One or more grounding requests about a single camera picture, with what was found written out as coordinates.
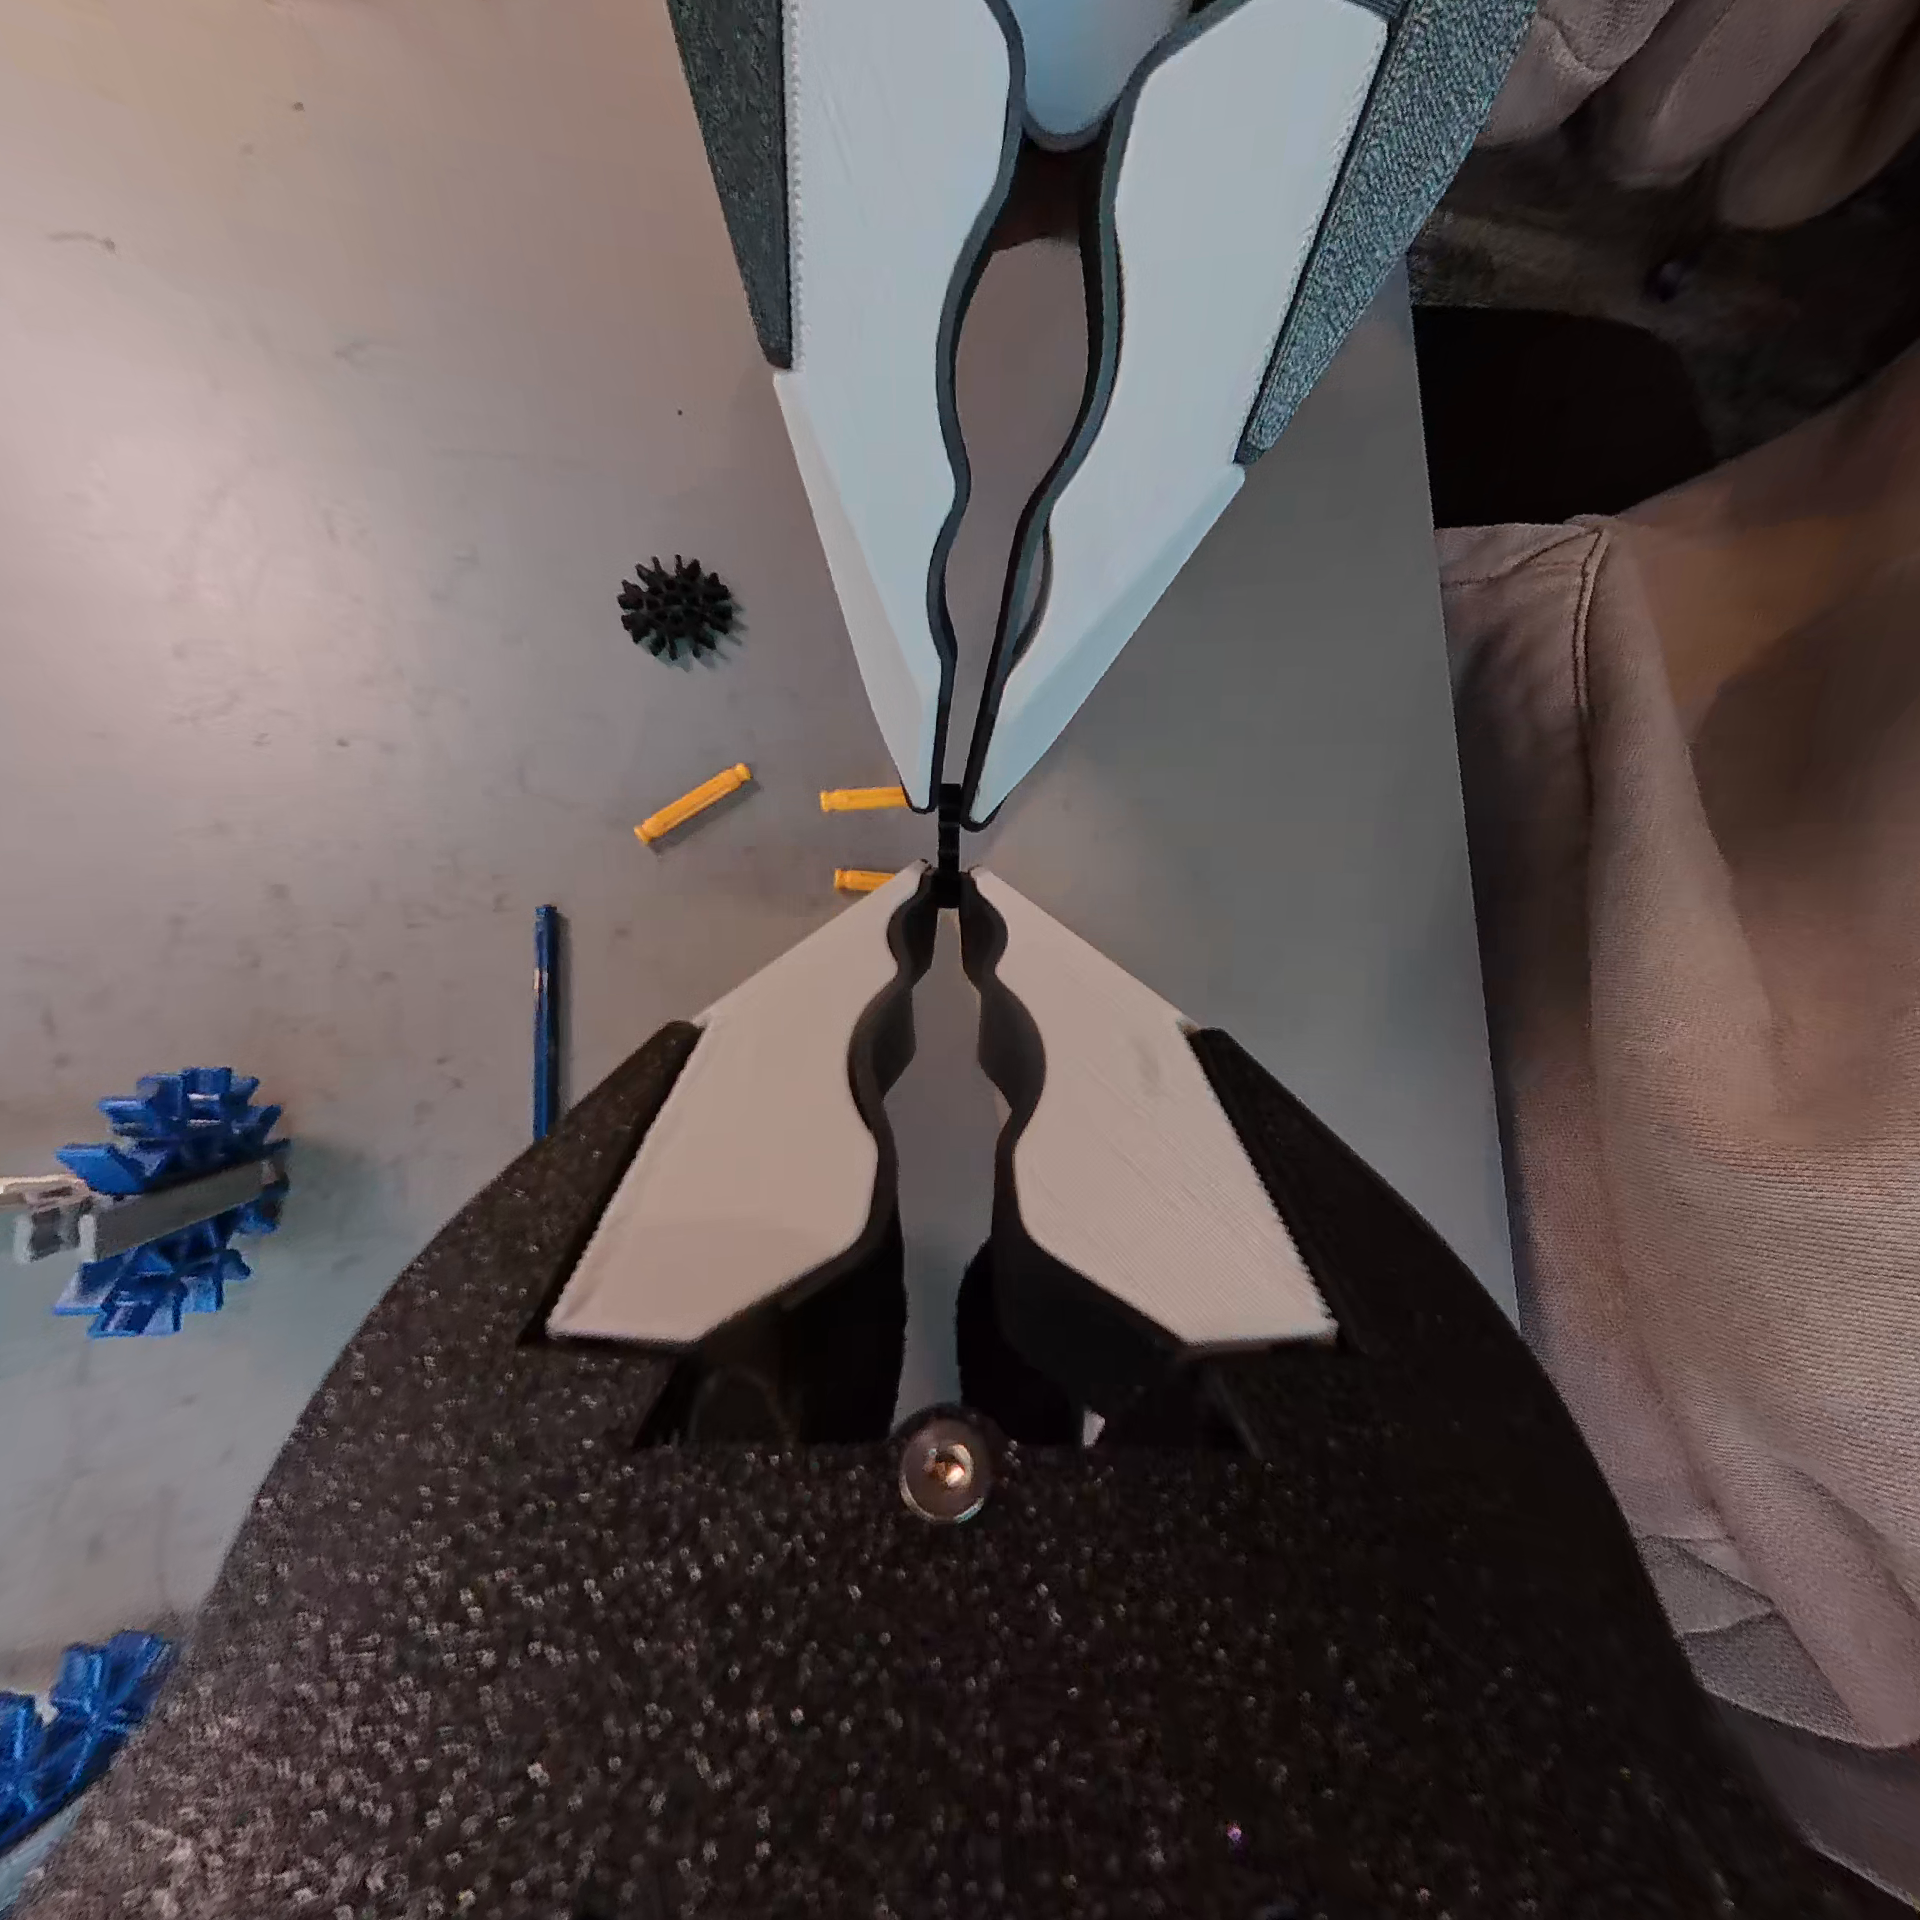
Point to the person's beige shirt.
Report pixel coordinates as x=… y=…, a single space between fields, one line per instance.
x=1725 y=1049

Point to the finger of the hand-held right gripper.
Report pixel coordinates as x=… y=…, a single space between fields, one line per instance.
x=1201 y=300
x=870 y=300

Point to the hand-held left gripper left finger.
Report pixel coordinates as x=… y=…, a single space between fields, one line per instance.
x=721 y=1184

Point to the colourful toy rod model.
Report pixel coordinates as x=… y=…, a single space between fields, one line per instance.
x=165 y=1200

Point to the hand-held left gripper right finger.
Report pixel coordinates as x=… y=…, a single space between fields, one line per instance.
x=1170 y=1184

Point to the black snowflake connector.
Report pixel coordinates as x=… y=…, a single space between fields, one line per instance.
x=949 y=855
x=678 y=604

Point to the long blue toy rod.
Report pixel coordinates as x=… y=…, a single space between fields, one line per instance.
x=549 y=1020

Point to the person's right forearm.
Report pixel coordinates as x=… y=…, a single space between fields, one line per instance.
x=1725 y=89

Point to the grey desk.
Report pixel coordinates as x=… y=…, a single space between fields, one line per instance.
x=376 y=375

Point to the short orange toy rod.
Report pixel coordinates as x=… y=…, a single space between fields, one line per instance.
x=866 y=880
x=864 y=799
x=690 y=805

